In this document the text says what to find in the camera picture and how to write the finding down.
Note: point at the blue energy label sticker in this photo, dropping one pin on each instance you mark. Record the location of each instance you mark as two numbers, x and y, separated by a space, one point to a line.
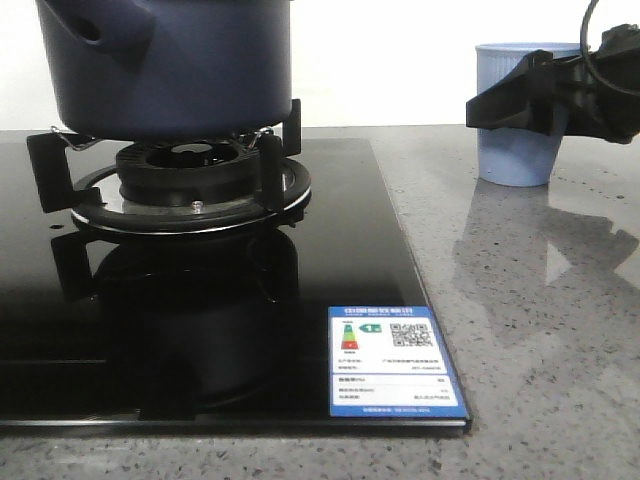
391 362

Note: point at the dark blue cooking pot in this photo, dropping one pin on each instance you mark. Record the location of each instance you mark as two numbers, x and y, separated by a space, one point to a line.
168 70

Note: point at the black glass gas stove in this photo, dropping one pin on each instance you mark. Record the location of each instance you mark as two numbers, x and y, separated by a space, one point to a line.
214 335

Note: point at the light blue ribbed cup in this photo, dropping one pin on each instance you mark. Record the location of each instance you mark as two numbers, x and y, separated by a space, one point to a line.
516 157

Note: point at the black burner head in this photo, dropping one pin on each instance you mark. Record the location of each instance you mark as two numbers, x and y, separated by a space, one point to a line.
175 175

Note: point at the black pot support grate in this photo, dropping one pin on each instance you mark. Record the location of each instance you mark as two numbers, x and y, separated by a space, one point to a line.
95 200

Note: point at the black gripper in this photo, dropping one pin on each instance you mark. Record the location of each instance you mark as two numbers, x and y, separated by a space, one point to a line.
528 97

